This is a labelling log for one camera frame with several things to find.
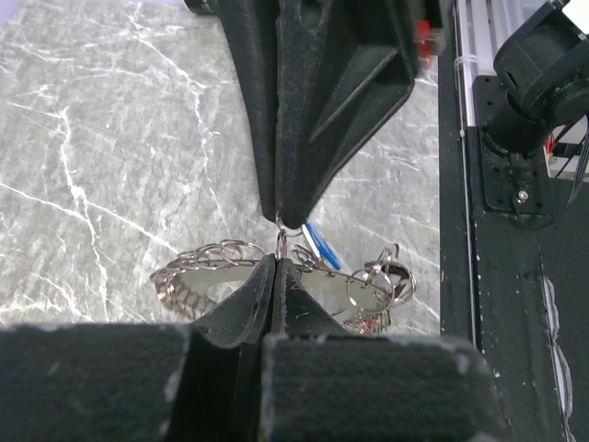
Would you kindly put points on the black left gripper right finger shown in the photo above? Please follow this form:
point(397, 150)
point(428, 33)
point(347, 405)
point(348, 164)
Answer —
point(329, 386)

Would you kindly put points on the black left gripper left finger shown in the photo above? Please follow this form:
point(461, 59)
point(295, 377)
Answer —
point(195, 381)

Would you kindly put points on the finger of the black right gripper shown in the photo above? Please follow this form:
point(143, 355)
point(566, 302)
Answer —
point(250, 30)
point(345, 67)

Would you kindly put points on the blue tagged key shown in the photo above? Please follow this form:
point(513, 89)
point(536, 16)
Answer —
point(320, 246)

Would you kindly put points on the black key tag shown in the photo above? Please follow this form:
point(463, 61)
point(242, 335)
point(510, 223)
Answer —
point(398, 274)

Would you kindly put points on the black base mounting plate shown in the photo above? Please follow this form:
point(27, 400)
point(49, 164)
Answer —
point(514, 257)

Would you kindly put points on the aluminium rail frame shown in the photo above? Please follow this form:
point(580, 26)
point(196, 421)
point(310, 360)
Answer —
point(482, 27)

